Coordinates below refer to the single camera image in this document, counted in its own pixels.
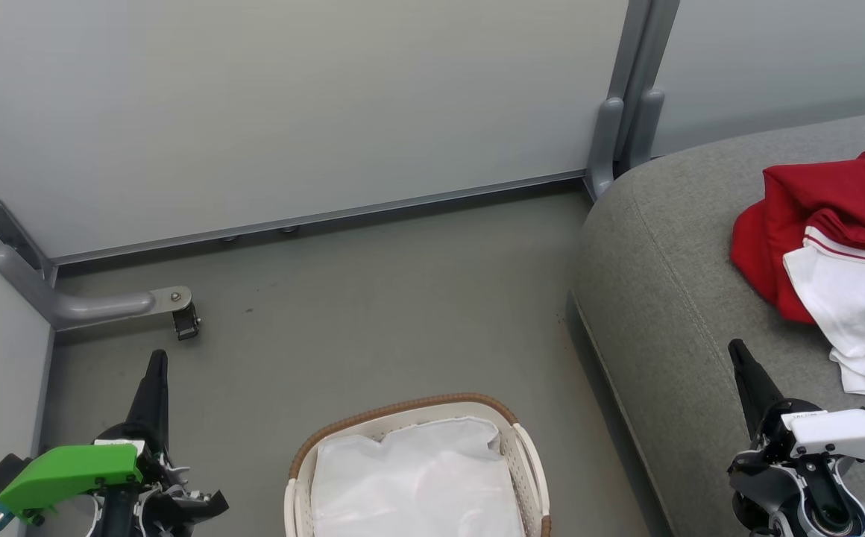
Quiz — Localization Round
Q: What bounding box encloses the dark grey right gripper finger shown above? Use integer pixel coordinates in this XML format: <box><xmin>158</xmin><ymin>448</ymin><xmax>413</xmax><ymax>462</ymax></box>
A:
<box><xmin>728</xmin><ymin>339</ymin><xmax>784</xmax><ymax>442</ymax></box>

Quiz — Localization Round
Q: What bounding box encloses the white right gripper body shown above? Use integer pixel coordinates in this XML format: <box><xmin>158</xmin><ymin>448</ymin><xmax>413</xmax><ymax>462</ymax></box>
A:
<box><xmin>728</xmin><ymin>401</ymin><xmax>865</xmax><ymax>537</ymax></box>

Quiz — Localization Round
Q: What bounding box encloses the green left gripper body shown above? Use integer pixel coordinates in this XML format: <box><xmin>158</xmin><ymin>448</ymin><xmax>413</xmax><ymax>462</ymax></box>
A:
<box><xmin>0</xmin><ymin>425</ymin><xmax>230</xmax><ymax>537</ymax></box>

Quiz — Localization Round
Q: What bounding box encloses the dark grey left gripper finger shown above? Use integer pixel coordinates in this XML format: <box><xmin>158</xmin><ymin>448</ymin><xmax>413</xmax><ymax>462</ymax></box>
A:
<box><xmin>126</xmin><ymin>349</ymin><xmax>171</xmax><ymax>449</ymax></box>

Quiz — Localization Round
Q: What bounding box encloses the red and white shirt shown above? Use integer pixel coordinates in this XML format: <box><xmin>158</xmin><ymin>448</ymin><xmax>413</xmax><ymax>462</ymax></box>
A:
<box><xmin>730</xmin><ymin>151</ymin><xmax>865</xmax><ymax>399</ymax></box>

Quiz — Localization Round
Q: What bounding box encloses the grey fabric sofa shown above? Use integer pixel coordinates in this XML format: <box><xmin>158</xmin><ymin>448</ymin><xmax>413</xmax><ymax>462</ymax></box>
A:
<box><xmin>567</xmin><ymin>107</ymin><xmax>865</xmax><ymax>537</ymax></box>

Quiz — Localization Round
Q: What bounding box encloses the black caster wheel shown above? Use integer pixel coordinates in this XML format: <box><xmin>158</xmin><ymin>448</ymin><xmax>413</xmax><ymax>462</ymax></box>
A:
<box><xmin>172</xmin><ymin>302</ymin><xmax>201</xmax><ymax>341</ymax></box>

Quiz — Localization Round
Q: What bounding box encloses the grey curved partition foot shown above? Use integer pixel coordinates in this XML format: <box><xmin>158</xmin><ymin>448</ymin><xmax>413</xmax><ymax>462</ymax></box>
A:
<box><xmin>0</xmin><ymin>245</ymin><xmax>194</xmax><ymax>332</ymax></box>

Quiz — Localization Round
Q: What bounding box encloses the white laundry basket brown rim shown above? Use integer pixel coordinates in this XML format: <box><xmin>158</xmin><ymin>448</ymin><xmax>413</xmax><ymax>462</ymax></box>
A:
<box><xmin>284</xmin><ymin>392</ymin><xmax>552</xmax><ymax>537</ymax></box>

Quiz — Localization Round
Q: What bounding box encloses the white basket liner cloth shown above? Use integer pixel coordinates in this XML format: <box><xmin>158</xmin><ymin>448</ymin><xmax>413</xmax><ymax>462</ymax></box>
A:
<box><xmin>311</xmin><ymin>416</ymin><xmax>527</xmax><ymax>537</ymax></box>

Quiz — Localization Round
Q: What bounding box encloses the dark metal hinge bracket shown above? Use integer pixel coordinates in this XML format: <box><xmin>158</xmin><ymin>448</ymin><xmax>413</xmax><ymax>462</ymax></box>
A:
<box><xmin>0</xmin><ymin>195</ymin><xmax>40</xmax><ymax>271</ymax></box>

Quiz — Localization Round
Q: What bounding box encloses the grey partition bottom rail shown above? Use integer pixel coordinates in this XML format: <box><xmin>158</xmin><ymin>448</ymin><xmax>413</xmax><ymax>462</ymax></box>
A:
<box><xmin>48</xmin><ymin>169</ymin><xmax>590</xmax><ymax>266</ymax></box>

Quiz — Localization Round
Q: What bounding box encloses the grey upright post foot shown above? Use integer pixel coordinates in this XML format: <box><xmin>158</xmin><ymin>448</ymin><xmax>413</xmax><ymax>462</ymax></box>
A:
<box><xmin>626</xmin><ymin>88</ymin><xmax>665</xmax><ymax>170</ymax></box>
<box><xmin>586</xmin><ymin>96</ymin><xmax>626</xmax><ymax>200</ymax></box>

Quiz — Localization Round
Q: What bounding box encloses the grey partition post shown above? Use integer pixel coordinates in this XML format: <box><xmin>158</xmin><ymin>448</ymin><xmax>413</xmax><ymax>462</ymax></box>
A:
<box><xmin>608</xmin><ymin>0</ymin><xmax>681</xmax><ymax>161</ymax></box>

